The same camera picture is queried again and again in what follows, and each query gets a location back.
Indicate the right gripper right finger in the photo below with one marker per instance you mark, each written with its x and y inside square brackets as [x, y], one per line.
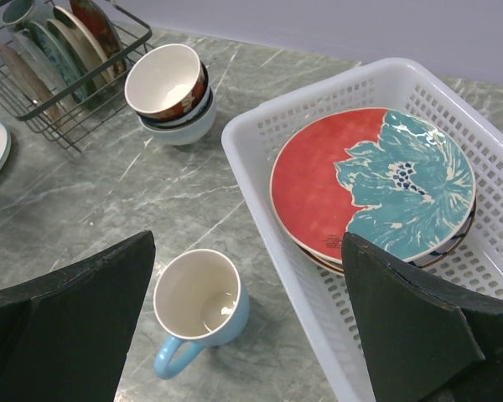
[424, 338]

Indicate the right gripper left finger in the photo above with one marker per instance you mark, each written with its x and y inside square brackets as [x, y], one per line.
[64, 336]

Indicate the blue striped white plate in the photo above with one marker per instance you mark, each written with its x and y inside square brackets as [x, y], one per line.
[448, 247]

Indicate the red rimmed bottom plate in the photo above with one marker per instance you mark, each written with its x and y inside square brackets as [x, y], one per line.
[394, 179]

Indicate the white plastic perforated bin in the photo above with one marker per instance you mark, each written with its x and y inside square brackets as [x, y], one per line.
[320, 299]

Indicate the light blue mug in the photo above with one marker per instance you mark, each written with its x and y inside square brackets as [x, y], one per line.
[201, 301]

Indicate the white blue middle bowl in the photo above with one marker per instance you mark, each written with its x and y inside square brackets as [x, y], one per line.
[190, 132]

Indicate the clear brown glass plate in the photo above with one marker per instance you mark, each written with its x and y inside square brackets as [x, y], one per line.
[34, 89]

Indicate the dark striped bottom bowl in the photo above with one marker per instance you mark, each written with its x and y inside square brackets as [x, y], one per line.
[189, 116]

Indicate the teal patterned plate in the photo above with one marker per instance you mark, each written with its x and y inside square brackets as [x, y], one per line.
[55, 52]

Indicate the white top bowl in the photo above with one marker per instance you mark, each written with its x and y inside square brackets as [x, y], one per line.
[167, 83]

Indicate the cream plate in rack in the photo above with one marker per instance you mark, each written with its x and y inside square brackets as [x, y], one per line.
[77, 39]

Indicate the dark red plate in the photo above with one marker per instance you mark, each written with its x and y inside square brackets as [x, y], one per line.
[100, 26]

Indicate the grey ceramic mug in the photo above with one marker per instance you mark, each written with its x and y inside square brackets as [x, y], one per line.
[19, 13]

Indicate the black wire dish rack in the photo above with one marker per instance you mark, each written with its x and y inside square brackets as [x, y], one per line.
[92, 100]

